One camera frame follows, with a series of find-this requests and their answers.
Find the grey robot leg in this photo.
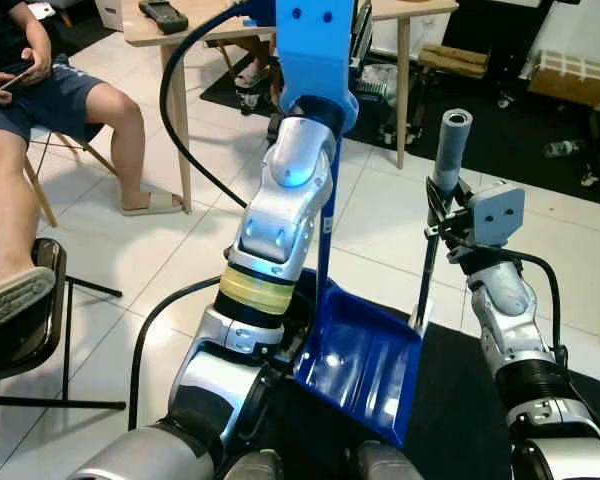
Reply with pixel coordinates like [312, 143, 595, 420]
[218, 450, 286, 480]
[355, 442, 426, 480]

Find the black handheld controller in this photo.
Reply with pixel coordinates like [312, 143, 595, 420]
[137, 0, 191, 35]

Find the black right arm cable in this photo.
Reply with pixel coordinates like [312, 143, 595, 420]
[442, 235, 566, 366]

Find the white slatted crate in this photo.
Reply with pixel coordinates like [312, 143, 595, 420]
[535, 50, 600, 83]

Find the black metal chair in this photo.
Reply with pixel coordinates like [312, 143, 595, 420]
[0, 237, 128, 412]

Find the grey left robot leg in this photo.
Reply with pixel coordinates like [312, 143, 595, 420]
[218, 450, 286, 480]

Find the crushed clear bottle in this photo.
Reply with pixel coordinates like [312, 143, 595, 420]
[542, 139, 587, 159]

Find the broom with grey grip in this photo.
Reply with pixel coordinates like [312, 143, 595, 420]
[408, 108, 474, 336]

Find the person with bare legs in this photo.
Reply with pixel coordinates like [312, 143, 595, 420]
[232, 40, 278, 93]

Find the wooden table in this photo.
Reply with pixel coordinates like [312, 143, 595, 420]
[123, 0, 460, 214]

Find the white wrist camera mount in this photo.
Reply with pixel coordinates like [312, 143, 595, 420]
[468, 183, 527, 249]
[273, 0, 360, 133]

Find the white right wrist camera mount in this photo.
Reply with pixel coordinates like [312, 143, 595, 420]
[468, 183, 527, 249]

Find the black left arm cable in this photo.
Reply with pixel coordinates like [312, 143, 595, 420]
[128, 0, 281, 406]

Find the low wooden bench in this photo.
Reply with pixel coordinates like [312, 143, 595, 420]
[526, 76, 600, 136]
[418, 44, 491, 101]

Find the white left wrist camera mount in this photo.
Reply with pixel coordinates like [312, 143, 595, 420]
[273, 0, 360, 133]

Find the grey right robot leg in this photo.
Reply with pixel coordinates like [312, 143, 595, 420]
[355, 442, 426, 480]

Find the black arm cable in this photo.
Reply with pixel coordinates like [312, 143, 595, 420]
[442, 235, 566, 366]
[128, 0, 281, 406]

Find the blue plastic dustpan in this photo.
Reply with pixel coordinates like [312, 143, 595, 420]
[292, 135, 424, 448]

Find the person in blue shorts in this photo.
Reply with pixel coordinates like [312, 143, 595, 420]
[0, 0, 186, 341]

